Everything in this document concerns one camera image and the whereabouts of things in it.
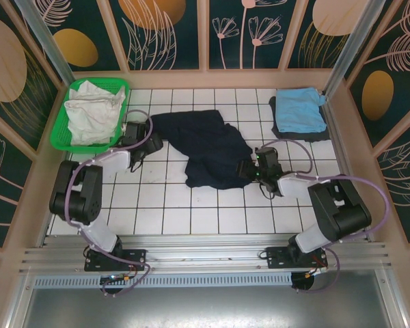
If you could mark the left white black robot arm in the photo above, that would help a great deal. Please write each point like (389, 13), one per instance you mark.
(89, 186)

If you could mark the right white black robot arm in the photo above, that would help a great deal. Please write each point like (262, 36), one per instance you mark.
(338, 208)

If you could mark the green plastic mesh basket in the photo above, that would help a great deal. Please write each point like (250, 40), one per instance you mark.
(59, 136)

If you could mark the yellow power connector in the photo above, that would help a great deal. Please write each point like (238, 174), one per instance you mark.
(126, 280)
(309, 274)

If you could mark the grey metal sheet panel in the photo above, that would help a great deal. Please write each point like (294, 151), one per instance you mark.
(205, 307)

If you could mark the white crumpled t-shirt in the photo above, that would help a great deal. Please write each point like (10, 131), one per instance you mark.
(92, 112)

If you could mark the dark grey folded t-shirt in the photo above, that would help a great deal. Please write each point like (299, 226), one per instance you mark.
(314, 136)

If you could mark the light blue folded t-shirt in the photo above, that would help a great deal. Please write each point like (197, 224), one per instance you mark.
(299, 109)

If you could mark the navy blue t-shirt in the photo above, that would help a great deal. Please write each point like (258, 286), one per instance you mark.
(205, 143)

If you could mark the aluminium frame post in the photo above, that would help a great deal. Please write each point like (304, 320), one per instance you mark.
(352, 44)
(48, 37)

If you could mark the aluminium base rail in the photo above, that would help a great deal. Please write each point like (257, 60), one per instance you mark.
(205, 249)

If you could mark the aluminium side rail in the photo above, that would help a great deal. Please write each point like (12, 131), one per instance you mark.
(345, 164)

